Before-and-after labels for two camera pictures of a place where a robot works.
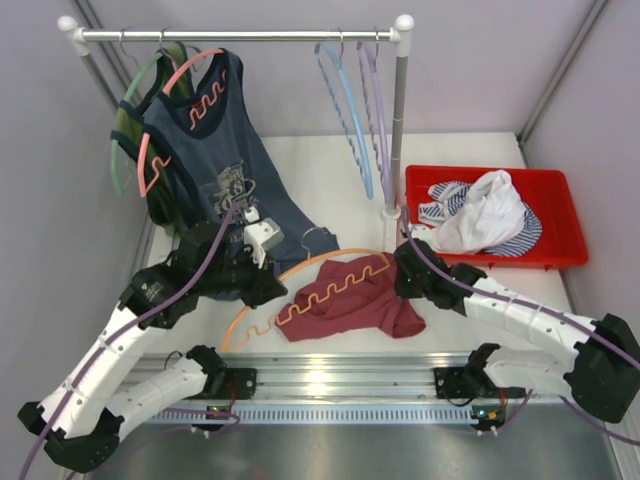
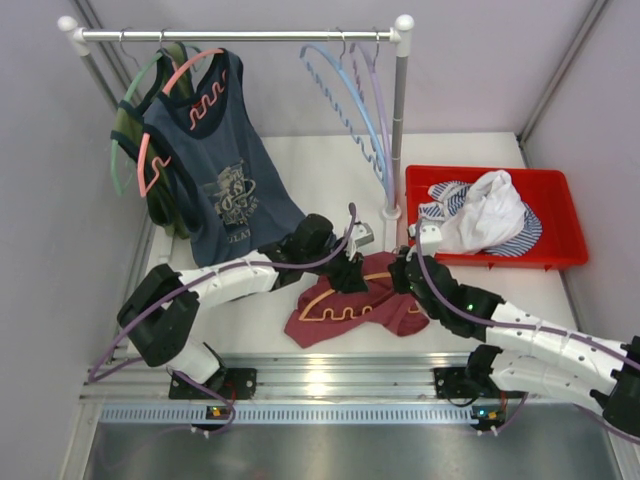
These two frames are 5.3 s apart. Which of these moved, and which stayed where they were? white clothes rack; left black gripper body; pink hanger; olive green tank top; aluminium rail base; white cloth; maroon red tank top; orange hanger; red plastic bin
Moved: maroon red tank top; orange hanger; left black gripper body
Stayed: pink hanger; olive green tank top; red plastic bin; white cloth; white clothes rack; aluminium rail base
